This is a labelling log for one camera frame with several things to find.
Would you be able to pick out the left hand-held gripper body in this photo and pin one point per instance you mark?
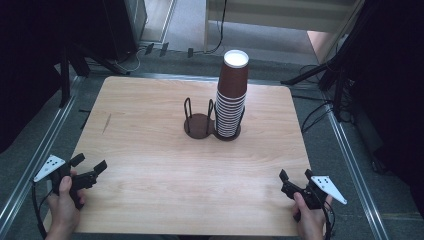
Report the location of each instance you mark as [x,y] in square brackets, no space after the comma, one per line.
[78,181]

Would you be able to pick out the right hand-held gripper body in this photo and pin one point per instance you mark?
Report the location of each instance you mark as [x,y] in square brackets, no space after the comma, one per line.
[315,196]

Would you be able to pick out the stack of brown paper cups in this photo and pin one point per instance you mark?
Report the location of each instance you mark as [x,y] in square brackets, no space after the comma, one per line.
[232,83]

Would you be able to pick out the person's right hand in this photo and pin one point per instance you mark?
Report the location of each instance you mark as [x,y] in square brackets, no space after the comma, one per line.
[311,223]

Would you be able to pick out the person's left hand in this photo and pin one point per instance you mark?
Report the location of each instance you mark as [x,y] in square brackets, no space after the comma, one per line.
[63,213]

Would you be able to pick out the black metal stand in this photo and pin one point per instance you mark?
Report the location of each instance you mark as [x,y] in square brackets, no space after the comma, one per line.
[65,83]
[338,96]

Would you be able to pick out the dark curtain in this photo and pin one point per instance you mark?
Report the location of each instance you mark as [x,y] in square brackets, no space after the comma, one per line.
[30,50]
[393,83]

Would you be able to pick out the aluminium floor rail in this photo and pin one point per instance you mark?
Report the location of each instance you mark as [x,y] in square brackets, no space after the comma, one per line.
[36,156]
[356,173]

